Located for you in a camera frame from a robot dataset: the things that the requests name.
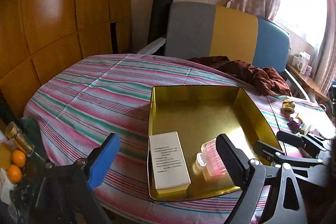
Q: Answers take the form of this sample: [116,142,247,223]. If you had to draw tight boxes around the pink plastic hair roller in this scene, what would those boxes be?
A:
[201,139,227,176]

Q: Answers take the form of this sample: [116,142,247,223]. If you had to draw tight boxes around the purple snack packet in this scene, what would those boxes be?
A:
[287,118,302,134]

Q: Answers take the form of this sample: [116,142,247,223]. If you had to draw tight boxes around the small clear plastic cup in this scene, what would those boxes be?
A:
[195,152,207,170]

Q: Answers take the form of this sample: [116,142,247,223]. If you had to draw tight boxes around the striped pink green tablecloth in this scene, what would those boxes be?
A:
[23,53,336,224]

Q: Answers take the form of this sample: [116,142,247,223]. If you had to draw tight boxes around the gold metal tray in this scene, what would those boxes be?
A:
[147,85,281,202]

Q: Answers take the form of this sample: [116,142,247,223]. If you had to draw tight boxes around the white rectangular box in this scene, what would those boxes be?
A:
[149,131,191,194]

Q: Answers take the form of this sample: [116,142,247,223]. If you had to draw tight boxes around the wooden side shelf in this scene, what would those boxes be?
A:
[286,64,329,102]

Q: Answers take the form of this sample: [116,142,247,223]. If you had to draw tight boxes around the dark red cloth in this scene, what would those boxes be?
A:
[189,56,291,96]

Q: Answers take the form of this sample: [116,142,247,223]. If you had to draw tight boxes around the upper orange fruit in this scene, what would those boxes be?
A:
[12,149,26,168]

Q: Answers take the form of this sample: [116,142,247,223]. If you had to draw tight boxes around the orange fruit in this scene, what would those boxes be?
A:
[12,149,26,168]
[7,164,22,184]

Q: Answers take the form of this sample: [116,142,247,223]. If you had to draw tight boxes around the white boxes on shelf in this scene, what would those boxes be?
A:
[291,52,310,75]

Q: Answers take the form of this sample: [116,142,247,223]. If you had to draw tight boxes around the lower orange fruit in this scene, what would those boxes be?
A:
[7,164,22,184]

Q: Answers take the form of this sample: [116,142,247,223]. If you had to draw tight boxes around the glass bottle gold cap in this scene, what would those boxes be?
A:
[5,122,35,157]

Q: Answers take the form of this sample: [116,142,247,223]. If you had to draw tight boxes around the grey yellow blue chair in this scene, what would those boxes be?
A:
[138,2,309,99]

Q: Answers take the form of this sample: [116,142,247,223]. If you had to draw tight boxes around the wooden wardrobe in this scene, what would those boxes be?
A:
[1,0,131,117]

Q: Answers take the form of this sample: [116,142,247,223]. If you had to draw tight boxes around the black rolled mat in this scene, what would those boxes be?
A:
[147,0,173,45]

